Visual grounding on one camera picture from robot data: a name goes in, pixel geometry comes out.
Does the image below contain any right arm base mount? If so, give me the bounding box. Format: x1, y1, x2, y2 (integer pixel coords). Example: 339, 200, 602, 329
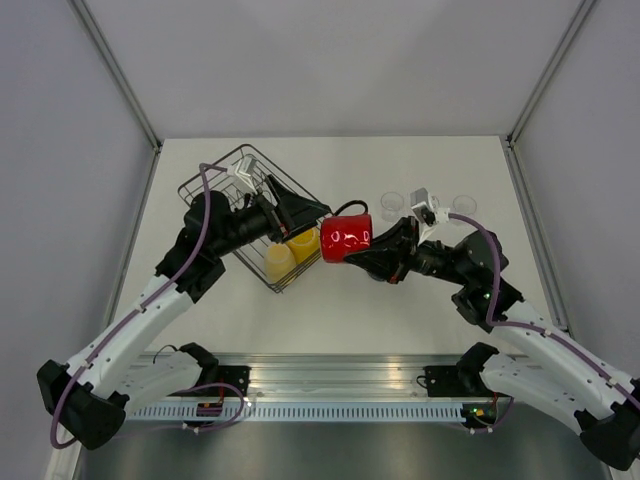
415, 365, 486, 398

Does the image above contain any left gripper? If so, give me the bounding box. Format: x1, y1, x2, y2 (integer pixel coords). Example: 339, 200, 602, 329
213, 174, 331, 257

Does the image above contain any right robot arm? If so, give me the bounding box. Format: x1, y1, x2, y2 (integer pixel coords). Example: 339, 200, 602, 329
344, 215, 639, 471

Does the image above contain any pale yellow mug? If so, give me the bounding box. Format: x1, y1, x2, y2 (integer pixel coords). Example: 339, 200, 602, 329
264, 243, 297, 283

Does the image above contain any wire dish rack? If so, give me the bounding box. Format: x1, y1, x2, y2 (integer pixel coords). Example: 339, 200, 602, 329
203, 143, 332, 293

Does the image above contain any frame post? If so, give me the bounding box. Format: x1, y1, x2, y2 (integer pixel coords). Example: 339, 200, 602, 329
504, 0, 599, 146
67, 0, 164, 151

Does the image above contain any clear glass cup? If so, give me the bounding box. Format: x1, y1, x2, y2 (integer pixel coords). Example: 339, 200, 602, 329
451, 195, 477, 217
380, 191, 404, 223

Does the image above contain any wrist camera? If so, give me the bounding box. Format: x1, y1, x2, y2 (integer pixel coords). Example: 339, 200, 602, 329
409, 187, 450, 243
226, 154, 258, 195

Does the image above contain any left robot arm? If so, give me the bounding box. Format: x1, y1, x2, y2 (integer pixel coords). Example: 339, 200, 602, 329
36, 175, 331, 450

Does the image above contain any right frame post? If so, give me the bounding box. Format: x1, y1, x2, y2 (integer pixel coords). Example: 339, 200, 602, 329
504, 0, 599, 146

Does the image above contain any left frame post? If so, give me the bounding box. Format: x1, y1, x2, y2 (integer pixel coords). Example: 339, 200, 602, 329
67, 0, 164, 151

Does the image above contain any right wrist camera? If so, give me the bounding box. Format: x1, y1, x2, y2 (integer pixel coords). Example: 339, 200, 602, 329
409, 187, 450, 243

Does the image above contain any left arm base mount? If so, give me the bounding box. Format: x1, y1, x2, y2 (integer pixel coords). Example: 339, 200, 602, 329
179, 342, 251, 399

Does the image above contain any blue mug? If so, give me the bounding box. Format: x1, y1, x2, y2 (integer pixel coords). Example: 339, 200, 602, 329
367, 271, 388, 283

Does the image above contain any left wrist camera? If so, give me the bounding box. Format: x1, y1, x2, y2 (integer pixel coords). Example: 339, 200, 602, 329
226, 154, 258, 195

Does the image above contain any red mug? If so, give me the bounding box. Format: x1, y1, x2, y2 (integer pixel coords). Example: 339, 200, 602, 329
320, 200, 373, 263

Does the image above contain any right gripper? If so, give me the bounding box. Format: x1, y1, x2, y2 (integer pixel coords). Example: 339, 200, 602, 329
343, 215, 471, 285

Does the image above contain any white slotted cable duct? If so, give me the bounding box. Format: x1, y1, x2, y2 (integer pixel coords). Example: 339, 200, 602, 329
130, 401, 464, 423

